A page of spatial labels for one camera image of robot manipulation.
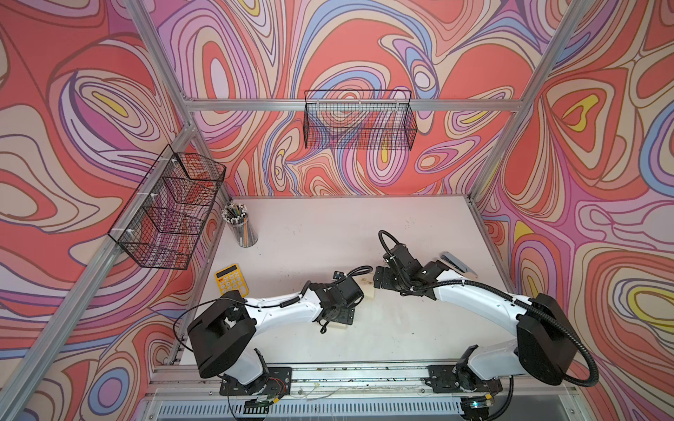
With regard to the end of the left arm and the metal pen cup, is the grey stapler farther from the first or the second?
the metal pen cup

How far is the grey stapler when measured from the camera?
0.94m

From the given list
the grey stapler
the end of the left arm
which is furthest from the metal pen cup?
the grey stapler

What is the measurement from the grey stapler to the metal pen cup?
747 millimetres

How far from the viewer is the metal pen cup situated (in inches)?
36.4
